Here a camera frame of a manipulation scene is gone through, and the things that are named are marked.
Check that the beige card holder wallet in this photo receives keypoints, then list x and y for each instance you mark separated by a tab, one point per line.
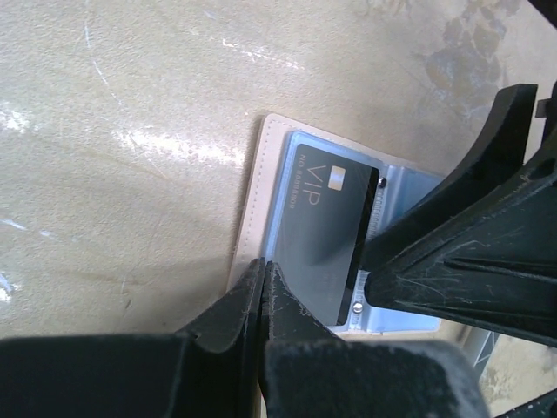
400	186

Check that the grey truss beam piece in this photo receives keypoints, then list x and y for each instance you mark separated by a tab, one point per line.
478	347

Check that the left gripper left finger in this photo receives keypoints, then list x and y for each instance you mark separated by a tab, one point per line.
206	369

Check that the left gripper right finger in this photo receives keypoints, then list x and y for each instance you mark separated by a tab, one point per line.
309	371

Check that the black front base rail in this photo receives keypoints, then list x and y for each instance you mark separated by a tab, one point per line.
544	406

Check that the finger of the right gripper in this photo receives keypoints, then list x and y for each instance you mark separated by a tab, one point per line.
495	156
493	266

